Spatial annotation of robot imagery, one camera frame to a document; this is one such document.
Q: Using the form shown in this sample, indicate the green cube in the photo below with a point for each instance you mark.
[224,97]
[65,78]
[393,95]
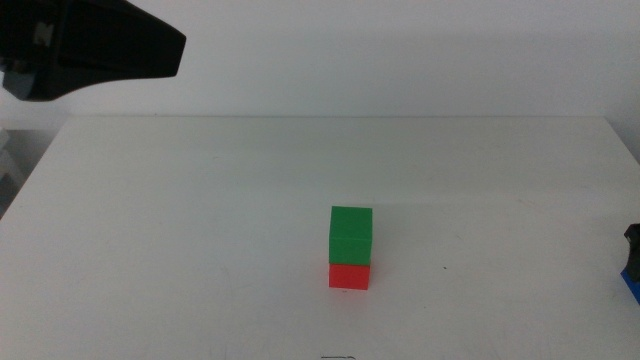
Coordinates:
[350,235]

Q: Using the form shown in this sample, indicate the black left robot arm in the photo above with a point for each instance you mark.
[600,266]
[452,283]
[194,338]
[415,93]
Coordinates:
[100,45]

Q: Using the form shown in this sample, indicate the blue cube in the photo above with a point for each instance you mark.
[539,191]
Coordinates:
[634,290]

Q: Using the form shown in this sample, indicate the red cube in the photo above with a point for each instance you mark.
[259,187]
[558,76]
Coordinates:
[349,276]

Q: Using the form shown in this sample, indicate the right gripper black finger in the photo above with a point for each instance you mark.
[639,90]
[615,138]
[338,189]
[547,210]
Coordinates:
[635,262]

